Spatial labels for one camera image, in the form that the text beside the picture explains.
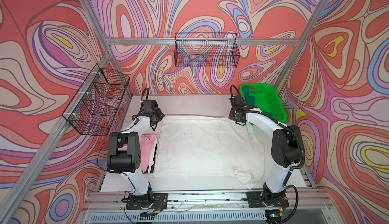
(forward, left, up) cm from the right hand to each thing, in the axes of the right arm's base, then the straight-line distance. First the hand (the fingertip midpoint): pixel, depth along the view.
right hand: (237, 118), depth 95 cm
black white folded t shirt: (-28, +53, -6) cm, 60 cm away
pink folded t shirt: (-15, +55, +1) cm, 57 cm away
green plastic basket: (+27, -27, -8) cm, 39 cm away
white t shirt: (-14, +31, -8) cm, 35 cm away
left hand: (+5, +48, +2) cm, 48 cm away
